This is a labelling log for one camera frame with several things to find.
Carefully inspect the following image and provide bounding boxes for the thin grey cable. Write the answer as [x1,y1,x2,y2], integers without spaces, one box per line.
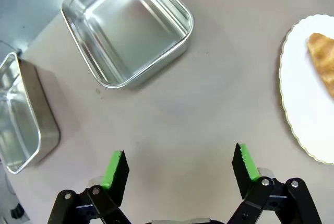
[0,40,22,57]

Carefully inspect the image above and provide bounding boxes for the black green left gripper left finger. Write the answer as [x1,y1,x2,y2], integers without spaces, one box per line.
[47,150,132,224]

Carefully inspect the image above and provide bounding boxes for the deep rectangular metal container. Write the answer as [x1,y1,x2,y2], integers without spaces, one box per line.
[0,52,61,174]

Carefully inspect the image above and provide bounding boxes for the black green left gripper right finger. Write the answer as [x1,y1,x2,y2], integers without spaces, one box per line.
[225,143,323,224]

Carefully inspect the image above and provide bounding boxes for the golden croissant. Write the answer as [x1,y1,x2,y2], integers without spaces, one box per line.
[306,32,334,99]

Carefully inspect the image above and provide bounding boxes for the black clamp below table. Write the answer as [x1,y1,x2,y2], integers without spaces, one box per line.
[9,203,25,220]

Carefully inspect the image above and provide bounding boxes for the white scalloped gold-rimmed plate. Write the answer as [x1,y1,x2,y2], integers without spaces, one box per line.
[278,14,334,166]

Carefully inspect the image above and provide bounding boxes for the shallow square metal container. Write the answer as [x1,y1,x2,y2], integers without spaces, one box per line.
[61,0,194,89]

